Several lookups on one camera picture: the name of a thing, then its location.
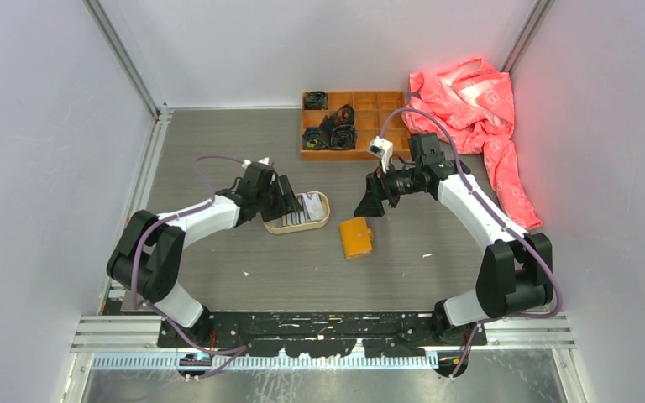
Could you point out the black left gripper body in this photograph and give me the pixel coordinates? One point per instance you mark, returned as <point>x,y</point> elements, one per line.
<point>270,202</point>

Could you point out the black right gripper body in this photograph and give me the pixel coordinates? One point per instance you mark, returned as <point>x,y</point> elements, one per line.
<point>401,182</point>

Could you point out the beige oval card tray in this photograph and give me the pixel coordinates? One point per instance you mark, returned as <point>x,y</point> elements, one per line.
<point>275,227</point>

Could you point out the orange leather card holder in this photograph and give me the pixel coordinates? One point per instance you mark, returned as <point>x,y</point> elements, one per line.
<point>356,238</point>

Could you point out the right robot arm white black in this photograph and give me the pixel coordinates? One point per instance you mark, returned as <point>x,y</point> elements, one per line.
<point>515,268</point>

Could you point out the stack of credit cards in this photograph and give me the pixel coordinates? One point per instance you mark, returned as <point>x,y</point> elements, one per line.
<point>314,210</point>

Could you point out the dark rolled fabric bottom centre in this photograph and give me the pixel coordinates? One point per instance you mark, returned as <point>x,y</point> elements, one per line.
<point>343,137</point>

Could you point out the dark rolled fabric bottom left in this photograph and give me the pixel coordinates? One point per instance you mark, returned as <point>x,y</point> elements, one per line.
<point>312,139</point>

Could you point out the orange wooden compartment tray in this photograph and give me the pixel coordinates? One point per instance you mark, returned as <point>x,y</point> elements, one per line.
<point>372,112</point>

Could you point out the dark rolled fabric top left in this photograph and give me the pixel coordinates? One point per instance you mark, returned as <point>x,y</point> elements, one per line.
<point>315,100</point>

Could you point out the pink crumpled cloth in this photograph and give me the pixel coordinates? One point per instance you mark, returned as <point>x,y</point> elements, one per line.
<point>474,102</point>

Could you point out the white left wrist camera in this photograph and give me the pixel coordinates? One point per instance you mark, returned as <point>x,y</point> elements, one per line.
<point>263,161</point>

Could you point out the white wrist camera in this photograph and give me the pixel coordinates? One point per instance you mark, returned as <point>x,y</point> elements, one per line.
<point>263,161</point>
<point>383,150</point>

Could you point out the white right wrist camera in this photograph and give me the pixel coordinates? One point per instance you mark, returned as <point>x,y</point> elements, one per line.
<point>383,150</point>

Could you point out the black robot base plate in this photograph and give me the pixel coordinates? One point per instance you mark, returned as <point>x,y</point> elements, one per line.
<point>318,334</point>

